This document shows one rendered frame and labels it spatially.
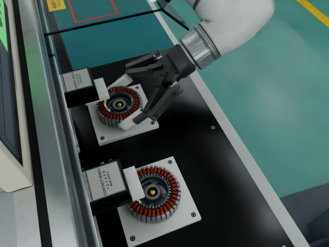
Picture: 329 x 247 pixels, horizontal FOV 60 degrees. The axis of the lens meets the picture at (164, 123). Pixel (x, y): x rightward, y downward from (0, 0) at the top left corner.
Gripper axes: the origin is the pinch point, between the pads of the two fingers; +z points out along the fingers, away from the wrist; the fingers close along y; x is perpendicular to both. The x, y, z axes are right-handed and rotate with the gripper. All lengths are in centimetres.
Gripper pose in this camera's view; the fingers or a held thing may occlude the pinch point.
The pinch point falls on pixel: (120, 105)
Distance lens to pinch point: 71.3
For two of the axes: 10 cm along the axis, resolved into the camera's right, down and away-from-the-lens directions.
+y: -3.7, -7.5, 5.5
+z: -8.1, 5.5, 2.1
